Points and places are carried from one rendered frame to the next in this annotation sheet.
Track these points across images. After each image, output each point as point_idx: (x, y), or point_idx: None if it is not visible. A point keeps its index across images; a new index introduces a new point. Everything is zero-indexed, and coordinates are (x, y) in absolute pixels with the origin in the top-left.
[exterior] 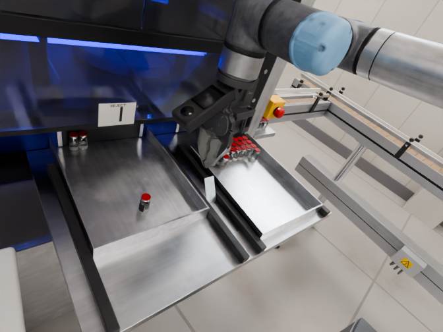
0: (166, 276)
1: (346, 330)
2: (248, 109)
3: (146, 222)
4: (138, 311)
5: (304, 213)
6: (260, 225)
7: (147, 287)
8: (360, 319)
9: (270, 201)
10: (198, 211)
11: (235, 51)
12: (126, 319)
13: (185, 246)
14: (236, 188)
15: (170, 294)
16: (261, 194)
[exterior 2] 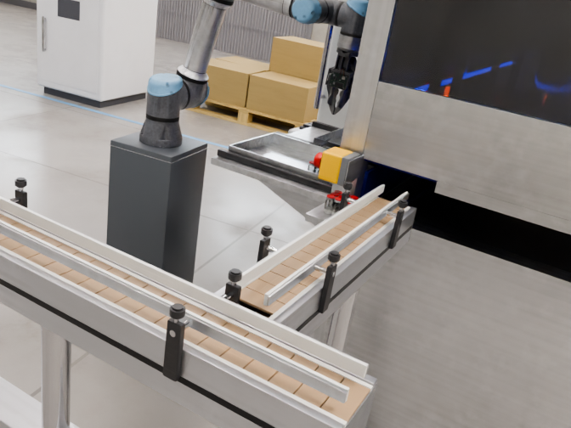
0: (309, 133)
1: (174, 170)
2: (332, 70)
3: (339, 143)
4: (310, 128)
5: (245, 140)
6: (274, 146)
7: (313, 132)
8: (172, 157)
9: (274, 155)
10: (319, 136)
11: (358, 43)
12: (312, 127)
13: (311, 139)
14: (306, 159)
15: (302, 131)
16: (284, 158)
